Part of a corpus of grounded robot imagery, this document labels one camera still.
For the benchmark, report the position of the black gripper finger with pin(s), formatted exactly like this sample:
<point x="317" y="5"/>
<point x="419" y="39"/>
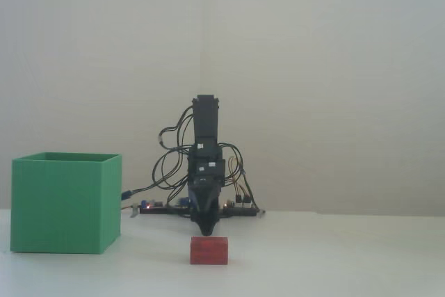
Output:
<point x="200" y="206"/>
<point x="212" y="206"/>

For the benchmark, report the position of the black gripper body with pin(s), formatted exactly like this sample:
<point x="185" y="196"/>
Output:
<point x="212" y="184"/>

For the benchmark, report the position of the red block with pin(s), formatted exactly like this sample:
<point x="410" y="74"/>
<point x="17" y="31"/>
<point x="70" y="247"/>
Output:
<point x="208" y="251"/>

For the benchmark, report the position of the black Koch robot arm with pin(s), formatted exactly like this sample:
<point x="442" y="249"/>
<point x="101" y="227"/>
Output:
<point x="206" y="119"/>

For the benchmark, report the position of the green square bin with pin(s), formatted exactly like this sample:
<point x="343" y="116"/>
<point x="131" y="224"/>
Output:
<point x="59" y="206"/>

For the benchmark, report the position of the motor driver board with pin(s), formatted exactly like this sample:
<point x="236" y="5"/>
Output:
<point x="229" y="205"/>

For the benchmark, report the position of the blue circuit board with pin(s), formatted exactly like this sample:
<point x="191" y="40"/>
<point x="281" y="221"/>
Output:
<point x="158" y="204"/>

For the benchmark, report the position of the grey tape strip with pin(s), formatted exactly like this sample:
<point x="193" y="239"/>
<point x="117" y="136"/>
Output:
<point x="133" y="211"/>

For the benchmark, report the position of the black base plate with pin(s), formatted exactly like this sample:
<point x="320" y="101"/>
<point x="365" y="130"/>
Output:
<point x="163" y="210"/>

